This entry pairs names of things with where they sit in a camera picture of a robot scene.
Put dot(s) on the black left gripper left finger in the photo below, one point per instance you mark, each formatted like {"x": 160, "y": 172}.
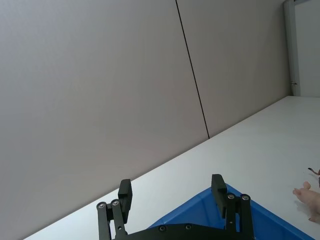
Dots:
{"x": 125, "y": 200}

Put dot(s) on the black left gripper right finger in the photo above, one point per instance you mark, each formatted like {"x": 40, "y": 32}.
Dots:
{"x": 220, "y": 195}

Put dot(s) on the blue plastic bin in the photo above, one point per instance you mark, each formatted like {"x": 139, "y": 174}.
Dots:
{"x": 272, "y": 225}

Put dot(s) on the pink toy pig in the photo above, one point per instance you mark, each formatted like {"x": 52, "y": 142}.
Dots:
{"x": 310, "y": 200}

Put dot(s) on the small metal door hinge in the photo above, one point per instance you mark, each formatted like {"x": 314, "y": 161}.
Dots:
{"x": 294, "y": 83}

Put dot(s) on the white door with grey frame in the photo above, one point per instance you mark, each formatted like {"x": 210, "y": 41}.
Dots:
{"x": 306, "y": 47}

